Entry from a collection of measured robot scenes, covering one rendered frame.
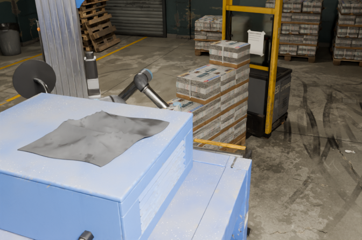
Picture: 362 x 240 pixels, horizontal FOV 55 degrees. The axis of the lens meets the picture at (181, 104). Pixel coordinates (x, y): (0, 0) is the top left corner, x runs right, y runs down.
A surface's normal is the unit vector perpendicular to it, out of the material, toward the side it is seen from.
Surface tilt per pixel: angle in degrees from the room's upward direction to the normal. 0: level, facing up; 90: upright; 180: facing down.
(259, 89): 90
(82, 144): 46
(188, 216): 0
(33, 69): 90
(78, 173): 0
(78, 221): 90
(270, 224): 0
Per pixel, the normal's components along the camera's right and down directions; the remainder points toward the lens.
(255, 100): -0.64, 0.31
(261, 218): -0.02, -0.92
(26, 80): 0.56, 0.31
